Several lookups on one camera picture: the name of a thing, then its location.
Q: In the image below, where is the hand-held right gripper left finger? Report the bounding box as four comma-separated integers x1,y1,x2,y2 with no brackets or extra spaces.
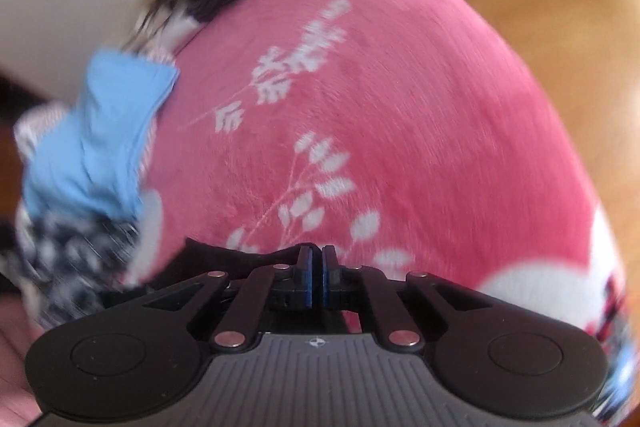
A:
142,244,316,353

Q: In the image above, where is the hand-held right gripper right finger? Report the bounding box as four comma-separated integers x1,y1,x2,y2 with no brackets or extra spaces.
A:
321,244,496,353

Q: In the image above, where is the black T-shirt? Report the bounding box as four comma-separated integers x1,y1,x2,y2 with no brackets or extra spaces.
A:
125,237,351,335

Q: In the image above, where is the pink floral blanket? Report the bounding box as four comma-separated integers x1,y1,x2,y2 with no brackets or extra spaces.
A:
0,0,631,427

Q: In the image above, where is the plaid shirt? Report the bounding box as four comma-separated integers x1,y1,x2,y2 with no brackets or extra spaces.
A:
14,206,147,330

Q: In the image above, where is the light blue garment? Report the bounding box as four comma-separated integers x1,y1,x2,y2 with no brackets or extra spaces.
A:
22,47,181,220

